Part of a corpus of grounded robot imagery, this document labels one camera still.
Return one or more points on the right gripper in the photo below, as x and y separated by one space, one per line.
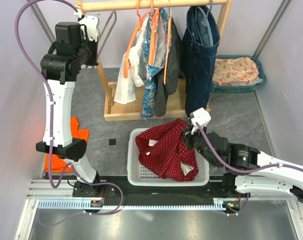
188 136

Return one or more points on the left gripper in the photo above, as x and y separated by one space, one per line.
93 61

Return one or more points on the red polka dot skirt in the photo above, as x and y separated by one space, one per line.
163 151

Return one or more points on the orange hanger of blouse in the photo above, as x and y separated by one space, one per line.
141 18

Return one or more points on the white blouse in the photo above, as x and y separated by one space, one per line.
127 87

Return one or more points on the blue floral skirt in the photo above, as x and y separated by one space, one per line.
150 88

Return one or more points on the orange hanger of floral skirt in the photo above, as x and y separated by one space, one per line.
153 34

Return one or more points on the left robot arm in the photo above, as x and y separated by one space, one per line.
76 45

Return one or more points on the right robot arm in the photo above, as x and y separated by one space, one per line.
249 170

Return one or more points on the orange hanger of grey garment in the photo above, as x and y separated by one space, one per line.
169 30

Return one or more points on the blue-grey hanger of denim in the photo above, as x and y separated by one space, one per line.
204 28

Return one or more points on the green laundry tub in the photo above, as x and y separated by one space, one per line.
240 89

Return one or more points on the grey dotted garment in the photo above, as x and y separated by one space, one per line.
172 73

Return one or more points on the white plastic laundry basket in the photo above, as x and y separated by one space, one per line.
139 175

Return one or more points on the pink patterned clothes in tub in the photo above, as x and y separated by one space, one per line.
241 71

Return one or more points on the black square floor marker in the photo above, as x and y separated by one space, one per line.
112 142

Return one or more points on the dark denim garment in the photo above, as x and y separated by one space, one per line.
198 61

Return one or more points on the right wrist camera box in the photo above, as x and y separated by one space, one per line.
199 117

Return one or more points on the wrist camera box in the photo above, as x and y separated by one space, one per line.
89 26
199 117

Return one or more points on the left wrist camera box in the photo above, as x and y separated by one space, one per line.
89 26

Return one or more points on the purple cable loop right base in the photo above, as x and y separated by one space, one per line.
237 208

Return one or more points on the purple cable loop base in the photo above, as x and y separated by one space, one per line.
237 208
92 212

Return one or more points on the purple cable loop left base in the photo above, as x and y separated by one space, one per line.
92 212

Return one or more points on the slotted cable duct rail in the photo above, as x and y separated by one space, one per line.
218 205

